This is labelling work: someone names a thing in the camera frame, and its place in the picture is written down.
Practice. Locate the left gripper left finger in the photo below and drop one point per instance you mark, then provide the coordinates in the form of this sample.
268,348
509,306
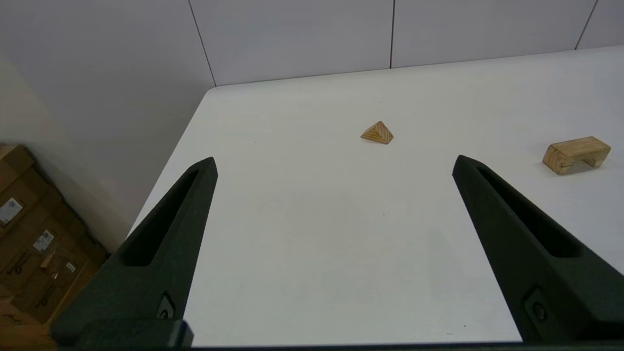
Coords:
156,268

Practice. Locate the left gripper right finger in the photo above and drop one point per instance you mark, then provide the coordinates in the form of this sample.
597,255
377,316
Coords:
541,278

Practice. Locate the arched wooden building block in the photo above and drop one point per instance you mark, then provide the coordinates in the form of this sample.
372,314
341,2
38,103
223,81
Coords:
575,148

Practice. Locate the triangular wooden building block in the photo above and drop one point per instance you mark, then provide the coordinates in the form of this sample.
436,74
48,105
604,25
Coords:
378,134

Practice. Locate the brown cardboard box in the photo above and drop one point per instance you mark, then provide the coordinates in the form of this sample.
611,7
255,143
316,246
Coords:
14,331
58,273
14,170

